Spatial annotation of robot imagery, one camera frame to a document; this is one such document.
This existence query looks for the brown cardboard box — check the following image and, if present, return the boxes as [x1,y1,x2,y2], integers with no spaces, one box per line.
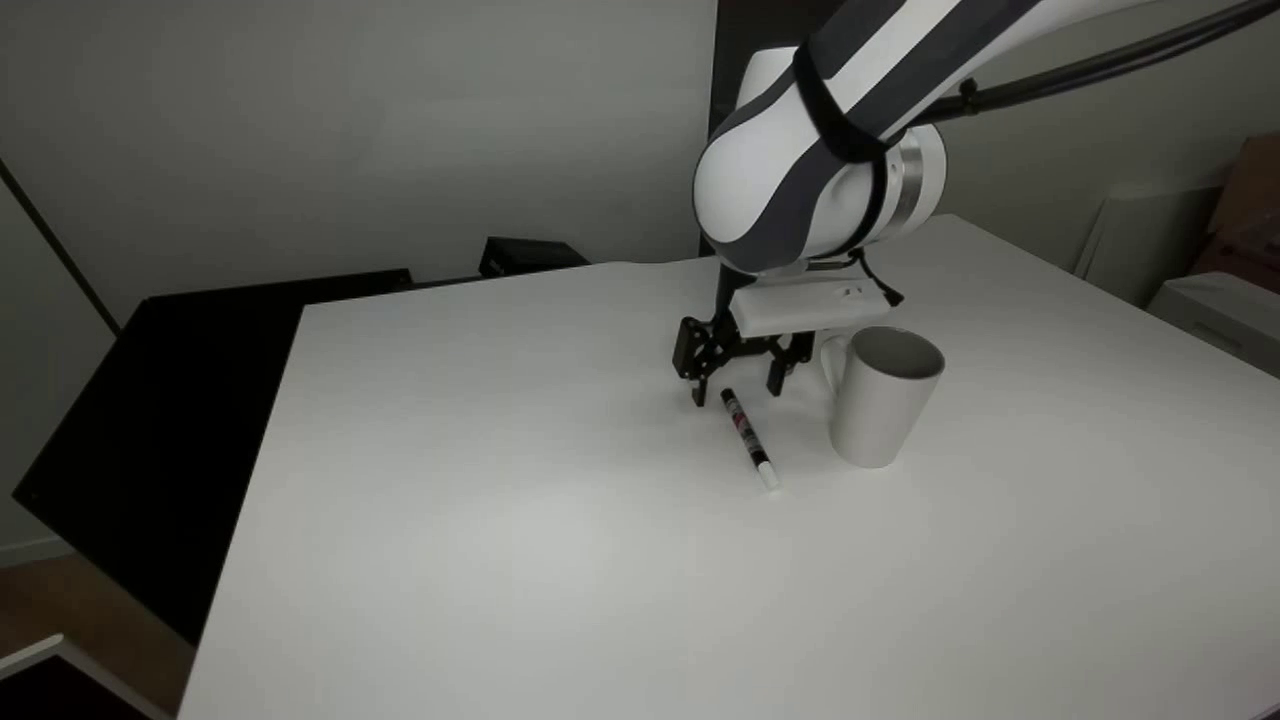
[1189,128,1280,296]

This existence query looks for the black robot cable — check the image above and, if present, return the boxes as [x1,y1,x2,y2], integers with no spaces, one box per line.
[954,0,1280,124]

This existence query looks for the thin black diagonal strip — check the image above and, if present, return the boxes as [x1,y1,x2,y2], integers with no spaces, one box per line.
[0,161,129,339]

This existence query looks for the white ceramic mug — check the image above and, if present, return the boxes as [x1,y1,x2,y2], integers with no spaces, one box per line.
[815,324,950,472]

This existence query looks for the small black box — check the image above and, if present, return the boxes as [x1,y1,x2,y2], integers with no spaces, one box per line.
[478,237,591,280]

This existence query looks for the black marker pen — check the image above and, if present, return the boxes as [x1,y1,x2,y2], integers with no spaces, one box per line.
[716,383,789,501]

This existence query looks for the white rectangular box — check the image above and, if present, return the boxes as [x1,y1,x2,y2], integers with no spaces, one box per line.
[1145,267,1280,382]

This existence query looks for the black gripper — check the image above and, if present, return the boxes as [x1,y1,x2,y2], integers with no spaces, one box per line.
[668,264,821,411]

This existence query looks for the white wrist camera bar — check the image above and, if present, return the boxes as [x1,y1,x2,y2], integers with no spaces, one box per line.
[729,267,898,339]

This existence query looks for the white cylindrical bin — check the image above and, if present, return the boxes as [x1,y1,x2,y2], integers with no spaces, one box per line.
[1072,181,1223,308]

